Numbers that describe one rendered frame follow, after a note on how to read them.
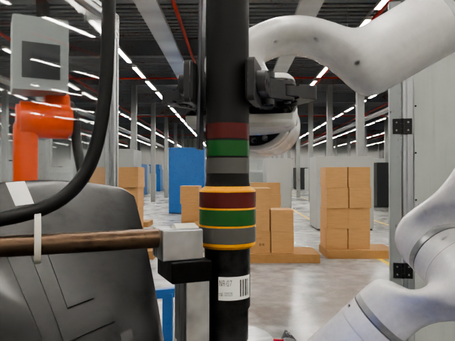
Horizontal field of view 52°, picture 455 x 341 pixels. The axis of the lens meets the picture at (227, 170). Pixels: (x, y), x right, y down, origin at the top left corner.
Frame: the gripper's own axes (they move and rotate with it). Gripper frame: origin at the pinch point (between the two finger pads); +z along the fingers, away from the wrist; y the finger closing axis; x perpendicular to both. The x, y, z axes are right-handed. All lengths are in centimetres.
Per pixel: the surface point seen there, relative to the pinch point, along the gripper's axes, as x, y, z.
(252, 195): -8.6, -2.4, 0.8
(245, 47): 2.5, -1.8, 0.9
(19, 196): -9.0, 19.6, -2.5
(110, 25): 3.2, 6.7, 5.7
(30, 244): -11.5, 10.7, 8.7
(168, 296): -101, 115, -318
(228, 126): -3.5, -0.8, 1.8
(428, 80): 35, -51, -179
